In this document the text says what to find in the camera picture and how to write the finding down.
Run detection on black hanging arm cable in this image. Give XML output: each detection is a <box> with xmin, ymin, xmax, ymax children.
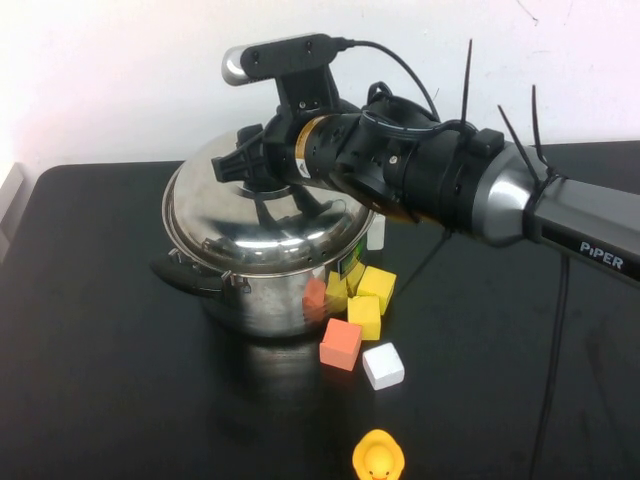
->
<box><xmin>531</xmin><ymin>253</ymin><xmax>572</xmax><ymax>480</ymax></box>

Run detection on yellow rubber duck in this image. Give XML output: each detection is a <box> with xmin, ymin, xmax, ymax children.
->
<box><xmin>352</xmin><ymin>428</ymin><xmax>405</xmax><ymax>480</ymax></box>

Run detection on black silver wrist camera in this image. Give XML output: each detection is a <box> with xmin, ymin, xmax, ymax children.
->
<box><xmin>221</xmin><ymin>32</ymin><xmax>344</xmax><ymax>119</ymax></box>

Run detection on orange foam cube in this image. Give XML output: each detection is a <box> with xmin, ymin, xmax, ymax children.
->
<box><xmin>319</xmin><ymin>318</ymin><xmax>363</xmax><ymax>372</ymax></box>

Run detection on black cable tie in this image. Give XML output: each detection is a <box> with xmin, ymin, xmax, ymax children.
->
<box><xmin>530</xmin><ymin>84</ymin><xmax>547</xmax><ymax>169</ymax></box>
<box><xmin>497</xmin><ymin>104</ymin><xmax>544</xmax><ymax>179</ymax></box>
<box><xmin>397</xmin><ymin>233</ymin><xmax>447</xmax><ymax>297</ymax></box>
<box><xmin>460</xmin><ymin>39</ymin><xmax>475</xmax><ymax>126</ymax></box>

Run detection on white foam cube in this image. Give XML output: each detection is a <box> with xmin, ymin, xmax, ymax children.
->
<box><xmin>361</xmin><ymin>341</ymin><xmax>405</xmax><ymax>392</ymax></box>

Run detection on stainless steel pot black handles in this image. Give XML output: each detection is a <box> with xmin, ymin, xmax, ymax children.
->
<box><xmin>149</xmin><ymin>219</ymin><xmax>374</xmax><ymax>341</ymax></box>

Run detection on white plug adapter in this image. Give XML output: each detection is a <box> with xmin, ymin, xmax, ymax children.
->
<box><xmin>367</xmin><ymin>215</ymin><xmax>387</xmax><ymax>252</ymax></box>

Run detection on grey wall box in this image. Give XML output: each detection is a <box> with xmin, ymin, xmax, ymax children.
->
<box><xmin>0</xmin><ymin>162</ymin><xmax>25</xmax><ymax>265</ymax></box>

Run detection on black looped wrist cable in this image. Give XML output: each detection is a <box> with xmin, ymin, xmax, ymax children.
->
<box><xmin>367</xmin><ymin>82</ymin><xmax>404</xmax><ymax>109</ymax></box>

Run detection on yellow foam cube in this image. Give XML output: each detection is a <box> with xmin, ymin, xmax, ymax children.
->
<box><xmin>346</xmin><ymin>294</ymin><xmax>384</xmax><ymax>341</ymax></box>
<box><xmin>355</xmin><ymin>265</ymin><xmax>398</xmax><ymax>316</ymax></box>

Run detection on steel lid with black knob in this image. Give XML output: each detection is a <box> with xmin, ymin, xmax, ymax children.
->
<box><xmin>162</xmin><ymin>127</ymin><xmax>375</xmax><ymax>279</ymax></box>

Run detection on black camera cable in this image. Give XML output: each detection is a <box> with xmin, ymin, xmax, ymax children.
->
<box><xmin>339</xmin><ymin>37</ymin><xmax>442</xmax><ymax>122</ymax></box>

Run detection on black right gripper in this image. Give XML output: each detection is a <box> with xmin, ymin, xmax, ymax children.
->
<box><xmin>212</xmin><ymin>112</ymin><xmax>362</xmax><ymax>194</ymax></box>

